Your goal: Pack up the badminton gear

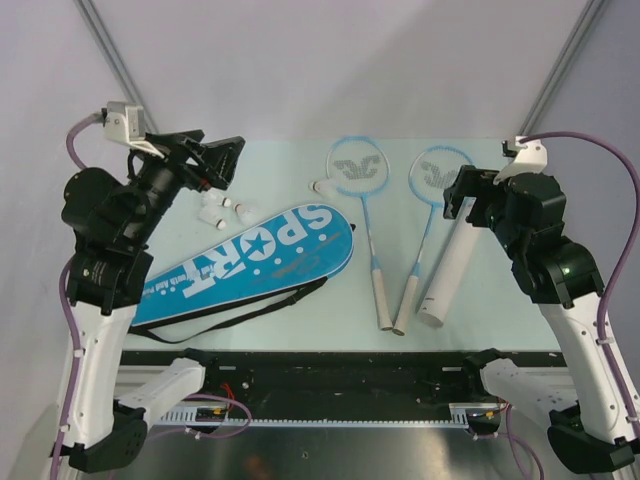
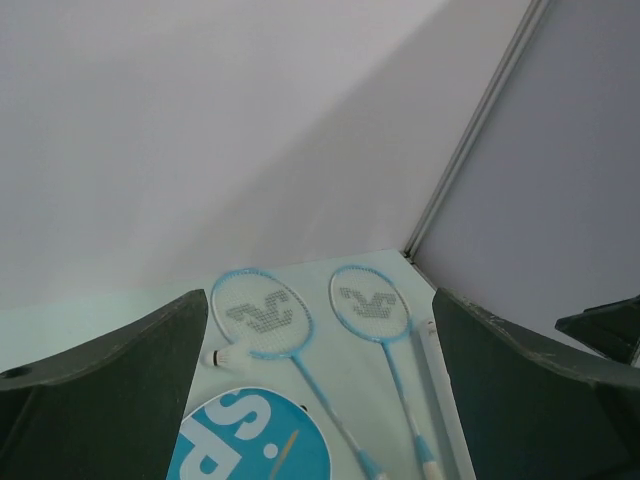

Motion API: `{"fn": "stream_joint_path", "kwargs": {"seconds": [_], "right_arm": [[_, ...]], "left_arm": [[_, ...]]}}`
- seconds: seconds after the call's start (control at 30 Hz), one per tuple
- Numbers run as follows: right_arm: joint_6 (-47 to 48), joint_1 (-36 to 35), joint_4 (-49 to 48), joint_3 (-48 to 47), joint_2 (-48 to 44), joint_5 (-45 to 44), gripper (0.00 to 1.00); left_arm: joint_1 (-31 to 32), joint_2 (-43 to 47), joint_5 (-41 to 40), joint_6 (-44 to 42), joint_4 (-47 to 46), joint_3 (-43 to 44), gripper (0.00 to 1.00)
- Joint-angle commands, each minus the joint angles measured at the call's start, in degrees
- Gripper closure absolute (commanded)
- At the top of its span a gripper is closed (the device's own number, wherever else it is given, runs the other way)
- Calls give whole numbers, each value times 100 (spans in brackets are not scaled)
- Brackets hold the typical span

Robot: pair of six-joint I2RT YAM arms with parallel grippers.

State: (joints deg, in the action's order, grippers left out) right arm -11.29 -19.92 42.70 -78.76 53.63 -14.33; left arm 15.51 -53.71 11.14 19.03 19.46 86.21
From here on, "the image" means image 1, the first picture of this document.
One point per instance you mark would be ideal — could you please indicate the white shuttlecock tube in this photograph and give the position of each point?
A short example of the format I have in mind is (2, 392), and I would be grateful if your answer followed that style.
(450, 271)

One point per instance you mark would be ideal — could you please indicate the right aluminium frame post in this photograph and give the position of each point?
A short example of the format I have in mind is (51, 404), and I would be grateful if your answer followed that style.
(569, 53)

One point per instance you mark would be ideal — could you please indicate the aluminium frame post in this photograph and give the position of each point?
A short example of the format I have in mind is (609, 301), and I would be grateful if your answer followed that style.
(98, 30)
(569, 53)

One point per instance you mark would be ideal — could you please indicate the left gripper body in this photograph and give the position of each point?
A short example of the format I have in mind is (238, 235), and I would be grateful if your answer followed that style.
(158, 178)

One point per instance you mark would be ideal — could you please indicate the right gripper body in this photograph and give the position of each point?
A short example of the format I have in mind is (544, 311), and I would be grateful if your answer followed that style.
(489, 206)

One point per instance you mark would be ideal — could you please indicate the left blue badminton racket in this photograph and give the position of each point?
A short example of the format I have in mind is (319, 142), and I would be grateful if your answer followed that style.
(359, 168)

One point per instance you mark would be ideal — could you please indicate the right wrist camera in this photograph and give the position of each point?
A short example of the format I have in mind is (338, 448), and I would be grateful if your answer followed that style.
(525, 157)

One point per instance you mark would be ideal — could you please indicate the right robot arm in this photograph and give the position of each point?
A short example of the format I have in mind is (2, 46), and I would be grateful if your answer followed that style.
(595, 431)

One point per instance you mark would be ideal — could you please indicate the blue sport racket bag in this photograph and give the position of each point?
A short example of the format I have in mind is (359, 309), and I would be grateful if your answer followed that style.
(281, 261)

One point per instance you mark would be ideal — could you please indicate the white shuttlecock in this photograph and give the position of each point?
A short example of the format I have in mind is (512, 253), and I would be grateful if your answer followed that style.
(215, 199)
(246, 213)
(212, 218)
(325, 188)

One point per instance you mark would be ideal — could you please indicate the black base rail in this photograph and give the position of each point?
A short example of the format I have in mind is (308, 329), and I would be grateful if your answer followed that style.
(346, 388)

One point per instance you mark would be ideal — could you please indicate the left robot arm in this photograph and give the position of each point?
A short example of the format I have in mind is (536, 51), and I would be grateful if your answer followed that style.
(102, 285)

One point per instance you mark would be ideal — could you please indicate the right blue badminton racket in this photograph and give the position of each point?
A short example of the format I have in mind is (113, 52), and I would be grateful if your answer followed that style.
(432, 171)

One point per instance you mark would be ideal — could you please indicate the left aluminium frame post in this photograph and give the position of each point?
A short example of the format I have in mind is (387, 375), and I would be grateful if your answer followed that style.
(98, 30)

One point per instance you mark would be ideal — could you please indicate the blue badminton racket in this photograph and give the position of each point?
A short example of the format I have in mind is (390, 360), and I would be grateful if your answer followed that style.
(359, 168)
(432, 171)

